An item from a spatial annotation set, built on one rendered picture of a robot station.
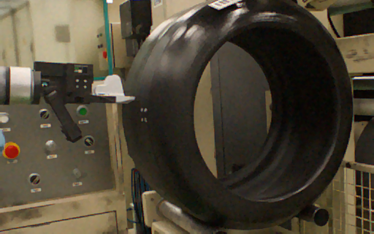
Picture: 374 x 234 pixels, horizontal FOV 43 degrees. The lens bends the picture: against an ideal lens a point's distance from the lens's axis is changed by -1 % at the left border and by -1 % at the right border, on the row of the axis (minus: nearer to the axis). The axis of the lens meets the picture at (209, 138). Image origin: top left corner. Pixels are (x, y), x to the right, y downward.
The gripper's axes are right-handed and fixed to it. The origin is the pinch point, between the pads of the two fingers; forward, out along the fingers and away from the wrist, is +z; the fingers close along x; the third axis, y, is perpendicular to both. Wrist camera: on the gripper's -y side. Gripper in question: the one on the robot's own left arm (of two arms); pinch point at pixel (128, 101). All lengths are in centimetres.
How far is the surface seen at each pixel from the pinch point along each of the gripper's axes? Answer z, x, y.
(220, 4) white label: 16.2, -10.4, 21.1
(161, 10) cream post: 17.7, 30.2, 26.2
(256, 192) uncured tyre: 41.4, 11.9, -24.1
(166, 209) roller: 16.9, 18.3, -28.9
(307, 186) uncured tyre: 40.5, -11.9, -17.9
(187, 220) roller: 17.1, 4.3, -28.5
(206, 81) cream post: 31.1, 26.5, 6.6
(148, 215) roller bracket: 13.9, 24.0, -31.6
